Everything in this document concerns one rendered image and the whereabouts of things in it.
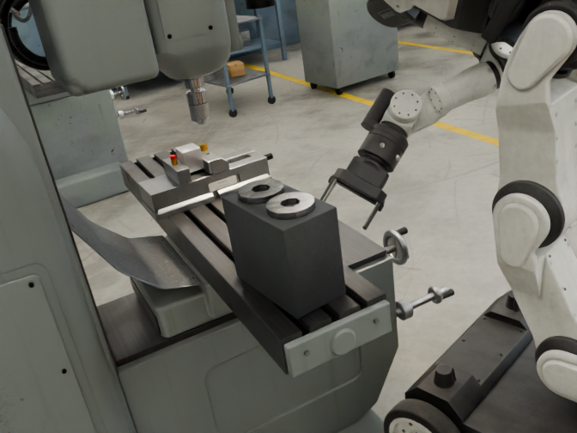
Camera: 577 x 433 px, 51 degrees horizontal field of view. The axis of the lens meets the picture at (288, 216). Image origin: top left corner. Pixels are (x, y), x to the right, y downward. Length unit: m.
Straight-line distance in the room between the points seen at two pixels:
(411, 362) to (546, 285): 1.19
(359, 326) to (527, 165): 0.44
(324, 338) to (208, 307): 0.45
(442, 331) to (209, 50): 1.66
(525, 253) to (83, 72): 0.93
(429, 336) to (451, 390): 1.15
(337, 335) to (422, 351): 1.41
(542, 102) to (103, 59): 0.82
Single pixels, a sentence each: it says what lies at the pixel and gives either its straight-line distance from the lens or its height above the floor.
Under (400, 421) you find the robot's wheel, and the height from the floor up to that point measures 0.55.
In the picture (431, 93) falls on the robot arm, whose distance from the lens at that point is 1.39.
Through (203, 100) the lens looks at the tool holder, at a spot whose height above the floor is 1.25.
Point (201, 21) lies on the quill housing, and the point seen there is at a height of 1.43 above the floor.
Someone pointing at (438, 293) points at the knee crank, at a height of 0.54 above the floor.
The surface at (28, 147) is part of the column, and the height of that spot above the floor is 1.28.
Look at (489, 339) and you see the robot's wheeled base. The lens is 1.63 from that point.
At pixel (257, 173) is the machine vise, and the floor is 0.97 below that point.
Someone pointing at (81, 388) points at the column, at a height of 0.76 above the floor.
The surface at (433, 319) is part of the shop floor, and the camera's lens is 2.68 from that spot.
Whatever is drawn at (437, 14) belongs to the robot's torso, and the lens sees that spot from 1.24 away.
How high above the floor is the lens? 1.60
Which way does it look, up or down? 26 degrees down
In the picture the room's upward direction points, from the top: 9 degrees counter-clockwise
